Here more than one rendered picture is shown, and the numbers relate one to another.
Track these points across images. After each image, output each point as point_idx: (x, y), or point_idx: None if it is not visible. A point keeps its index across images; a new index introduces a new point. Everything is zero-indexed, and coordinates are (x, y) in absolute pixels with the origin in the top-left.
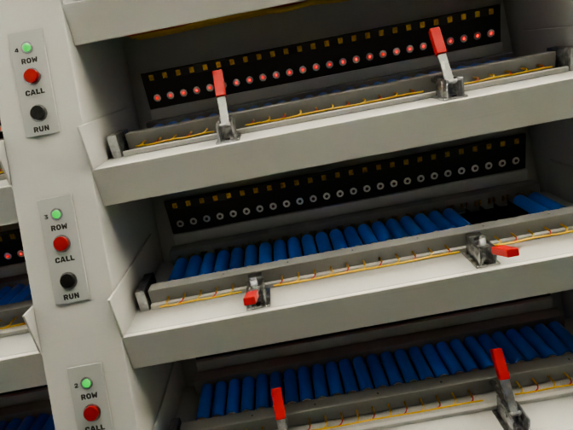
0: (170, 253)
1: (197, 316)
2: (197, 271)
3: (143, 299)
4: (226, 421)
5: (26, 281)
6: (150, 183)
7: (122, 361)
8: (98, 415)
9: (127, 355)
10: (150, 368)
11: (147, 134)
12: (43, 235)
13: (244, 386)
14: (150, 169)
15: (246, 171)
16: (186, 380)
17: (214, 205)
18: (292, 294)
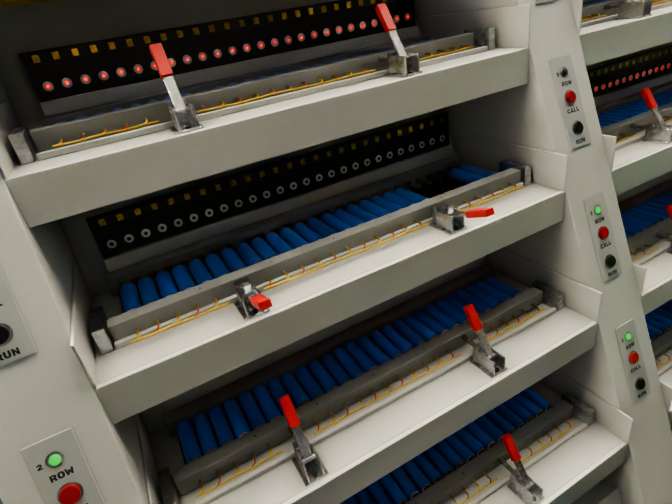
0: (106, 282)
1: (186, 341)
2: (157, 294)
3: (104, 338)
4: (228, 451)
5: None
6: (95, 190)
7: (101, 418)
8: (80, 493)
9: (104, 409)
10: (123, 421)
11: (64, 130)
12: None
13: (230, 411)
14: (93, 171)
15: (217, 164)
16: (148, 428)
17: (153, 215)
18: (286, 294)
